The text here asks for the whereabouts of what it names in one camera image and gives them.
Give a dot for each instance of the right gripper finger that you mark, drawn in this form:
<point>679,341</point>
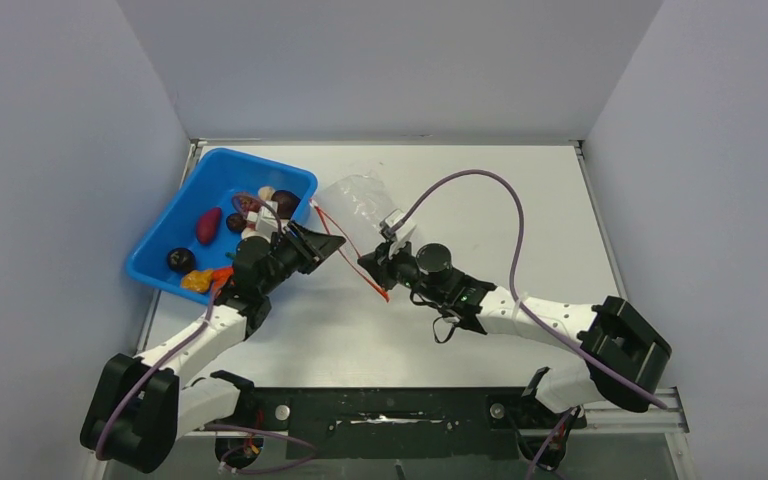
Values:
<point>386,250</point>
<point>376,270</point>

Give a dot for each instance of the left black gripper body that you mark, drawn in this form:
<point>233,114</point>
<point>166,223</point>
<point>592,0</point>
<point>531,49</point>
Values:
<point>287,254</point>

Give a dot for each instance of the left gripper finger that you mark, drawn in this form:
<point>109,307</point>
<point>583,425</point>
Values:
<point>299,235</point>
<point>324,246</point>

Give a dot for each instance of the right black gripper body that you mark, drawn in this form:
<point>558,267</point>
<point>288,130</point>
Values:
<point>405,269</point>

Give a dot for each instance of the clear zip top bag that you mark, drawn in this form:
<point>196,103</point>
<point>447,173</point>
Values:
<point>353,207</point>

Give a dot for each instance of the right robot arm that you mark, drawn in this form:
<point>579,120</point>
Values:
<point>624,356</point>

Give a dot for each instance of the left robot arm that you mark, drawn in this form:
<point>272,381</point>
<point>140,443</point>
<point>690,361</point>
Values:
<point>143,404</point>

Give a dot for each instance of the white garlic bulb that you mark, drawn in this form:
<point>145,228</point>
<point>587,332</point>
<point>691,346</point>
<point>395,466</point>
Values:
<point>266,193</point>

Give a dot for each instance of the purple grape bunch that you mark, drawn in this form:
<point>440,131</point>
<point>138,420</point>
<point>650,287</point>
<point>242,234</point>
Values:
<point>244,203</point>

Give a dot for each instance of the small dark lychee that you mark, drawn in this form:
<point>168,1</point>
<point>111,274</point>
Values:
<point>236,222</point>

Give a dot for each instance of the blue plastic bin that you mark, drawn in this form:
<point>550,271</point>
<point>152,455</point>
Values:
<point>218,175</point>

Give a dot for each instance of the orange carrot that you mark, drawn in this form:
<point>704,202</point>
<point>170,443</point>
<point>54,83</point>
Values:
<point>220,276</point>

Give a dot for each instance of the purple sweet potato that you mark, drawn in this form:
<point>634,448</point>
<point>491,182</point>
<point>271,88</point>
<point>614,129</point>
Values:
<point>207,225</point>

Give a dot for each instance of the dark plum front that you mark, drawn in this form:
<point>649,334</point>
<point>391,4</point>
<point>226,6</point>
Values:
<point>181,260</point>

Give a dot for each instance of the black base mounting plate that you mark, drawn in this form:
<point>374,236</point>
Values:
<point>398,423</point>

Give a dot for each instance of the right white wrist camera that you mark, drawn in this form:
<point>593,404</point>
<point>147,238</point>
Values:
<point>396,229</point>

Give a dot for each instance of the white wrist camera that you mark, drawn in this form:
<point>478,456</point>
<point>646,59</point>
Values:
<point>265,223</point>
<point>396,229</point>

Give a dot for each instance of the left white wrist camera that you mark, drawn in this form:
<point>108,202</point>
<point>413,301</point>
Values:
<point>265,223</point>

